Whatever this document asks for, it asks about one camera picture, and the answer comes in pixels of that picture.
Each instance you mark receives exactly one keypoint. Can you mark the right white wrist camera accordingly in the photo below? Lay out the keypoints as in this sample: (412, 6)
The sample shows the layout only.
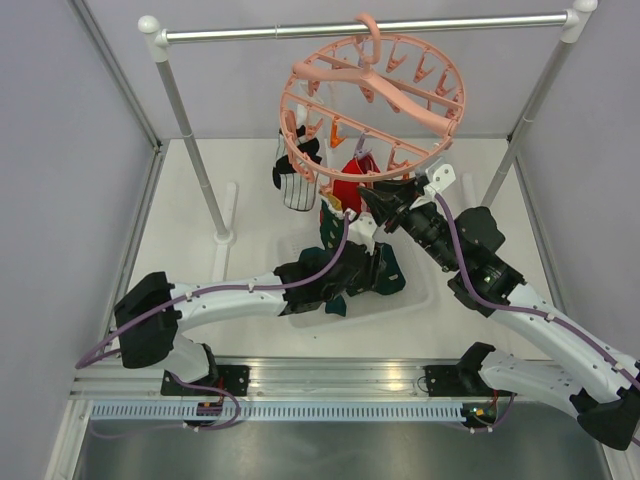
(434, 179)

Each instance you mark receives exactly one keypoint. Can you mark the orange clothes peg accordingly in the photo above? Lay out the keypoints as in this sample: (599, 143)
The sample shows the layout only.
(335, 138)

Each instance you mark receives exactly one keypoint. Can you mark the pink round clip hanger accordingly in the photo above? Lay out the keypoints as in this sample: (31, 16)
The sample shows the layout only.
(410, 76)

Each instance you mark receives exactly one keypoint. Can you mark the white plastic basket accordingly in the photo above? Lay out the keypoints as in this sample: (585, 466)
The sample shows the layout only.
(417, 292)

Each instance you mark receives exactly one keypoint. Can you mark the green patterned sock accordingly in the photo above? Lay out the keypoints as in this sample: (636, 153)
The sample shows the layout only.
(331, 225)

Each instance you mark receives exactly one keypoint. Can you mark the black white striped sock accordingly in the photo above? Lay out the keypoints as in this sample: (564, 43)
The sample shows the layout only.
(296, 192)

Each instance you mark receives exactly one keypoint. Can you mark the purple clothes peg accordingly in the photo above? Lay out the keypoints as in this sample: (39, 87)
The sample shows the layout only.
(360, 152)
(363, 58)

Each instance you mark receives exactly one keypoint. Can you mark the white slotted cable duct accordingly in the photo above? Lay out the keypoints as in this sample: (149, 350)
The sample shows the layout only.
(280, 411)

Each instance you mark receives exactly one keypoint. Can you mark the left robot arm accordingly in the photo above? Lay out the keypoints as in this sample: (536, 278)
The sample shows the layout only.
(155, 314)

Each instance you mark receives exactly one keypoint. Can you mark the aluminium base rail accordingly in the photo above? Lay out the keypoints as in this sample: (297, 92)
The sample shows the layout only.
(334, 379)

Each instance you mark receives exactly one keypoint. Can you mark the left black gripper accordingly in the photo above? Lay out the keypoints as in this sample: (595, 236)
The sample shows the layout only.
(368, 280)

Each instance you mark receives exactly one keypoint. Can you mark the teal reindeer sock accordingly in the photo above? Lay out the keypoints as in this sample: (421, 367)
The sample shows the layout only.
(389, 277)

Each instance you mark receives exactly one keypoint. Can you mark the teal sock front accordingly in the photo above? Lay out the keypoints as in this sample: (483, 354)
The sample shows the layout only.
(330, 281)

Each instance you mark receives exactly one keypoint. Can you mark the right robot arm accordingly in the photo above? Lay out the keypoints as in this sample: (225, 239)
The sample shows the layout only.
(599, 386)

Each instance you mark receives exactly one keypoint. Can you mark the metal clothes rack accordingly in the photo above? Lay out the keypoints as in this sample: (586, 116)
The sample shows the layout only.
(158, 40)

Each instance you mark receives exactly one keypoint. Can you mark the red sock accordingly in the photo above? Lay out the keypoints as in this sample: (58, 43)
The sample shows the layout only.
(346, 193)

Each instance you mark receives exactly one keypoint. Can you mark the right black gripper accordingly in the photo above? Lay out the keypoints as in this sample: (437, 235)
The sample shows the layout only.
(385, 207)

